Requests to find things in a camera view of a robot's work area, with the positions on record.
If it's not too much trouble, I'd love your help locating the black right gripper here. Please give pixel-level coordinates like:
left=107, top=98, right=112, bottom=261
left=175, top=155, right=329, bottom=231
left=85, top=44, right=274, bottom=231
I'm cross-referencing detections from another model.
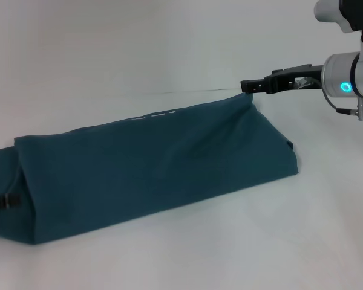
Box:
left=240, top=63, right=325, bottom=95

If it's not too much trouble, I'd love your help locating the teal blue shirt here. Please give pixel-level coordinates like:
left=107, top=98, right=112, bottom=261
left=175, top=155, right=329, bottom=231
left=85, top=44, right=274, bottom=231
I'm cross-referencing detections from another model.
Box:
left=0, top=92, right=301, bottom=246

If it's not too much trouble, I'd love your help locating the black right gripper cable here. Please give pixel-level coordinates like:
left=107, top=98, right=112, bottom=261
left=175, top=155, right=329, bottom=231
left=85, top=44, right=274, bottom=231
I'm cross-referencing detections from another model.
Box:
left=321, top=88, right=358, bottom=115

